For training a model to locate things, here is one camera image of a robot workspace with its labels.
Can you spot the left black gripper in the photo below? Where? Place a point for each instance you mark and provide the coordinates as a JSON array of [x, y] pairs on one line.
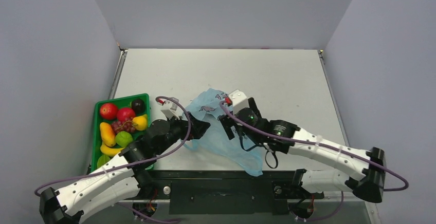
[[198, 128]]

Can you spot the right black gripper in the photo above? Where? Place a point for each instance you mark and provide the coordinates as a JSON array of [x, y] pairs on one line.
[[228, 126]]

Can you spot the light blue plastic bag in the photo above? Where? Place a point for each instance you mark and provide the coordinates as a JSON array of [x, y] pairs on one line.
[[205, 107]]

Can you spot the red grape bunch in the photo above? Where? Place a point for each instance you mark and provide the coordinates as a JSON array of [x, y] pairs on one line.
[[125, 126]]

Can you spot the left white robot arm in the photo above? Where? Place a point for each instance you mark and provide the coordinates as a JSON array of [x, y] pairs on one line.
[[124, 176]]

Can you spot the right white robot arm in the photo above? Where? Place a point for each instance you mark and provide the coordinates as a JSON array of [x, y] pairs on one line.
[[361, 172]]

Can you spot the yellow pear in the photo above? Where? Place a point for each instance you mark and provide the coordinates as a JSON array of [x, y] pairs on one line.
[[140, 123]]

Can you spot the dark purple plum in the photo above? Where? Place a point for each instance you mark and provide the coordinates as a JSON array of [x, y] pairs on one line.
[[138, 106]]

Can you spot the green lime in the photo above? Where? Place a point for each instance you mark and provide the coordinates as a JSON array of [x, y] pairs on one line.
[[123, 139]]

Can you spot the red apple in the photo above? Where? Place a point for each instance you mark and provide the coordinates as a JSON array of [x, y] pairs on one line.
[[124, 113], [108, 111]]

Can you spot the green plastic tray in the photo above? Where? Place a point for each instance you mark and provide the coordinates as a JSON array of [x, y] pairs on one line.
[[120, 103]]

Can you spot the orange yellow mango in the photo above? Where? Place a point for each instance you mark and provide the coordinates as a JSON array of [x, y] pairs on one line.
[[107, 134]]

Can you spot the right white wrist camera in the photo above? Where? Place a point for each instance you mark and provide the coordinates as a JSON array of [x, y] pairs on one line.
[[237, 100]]

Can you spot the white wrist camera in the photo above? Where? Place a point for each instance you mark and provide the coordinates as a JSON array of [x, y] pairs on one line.
[[169, 108], [237, 100]]

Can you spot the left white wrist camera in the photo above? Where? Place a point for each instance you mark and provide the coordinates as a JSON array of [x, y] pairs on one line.
[[169, 108]]

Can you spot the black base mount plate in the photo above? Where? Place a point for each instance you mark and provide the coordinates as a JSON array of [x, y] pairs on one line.
[[224, 192]]

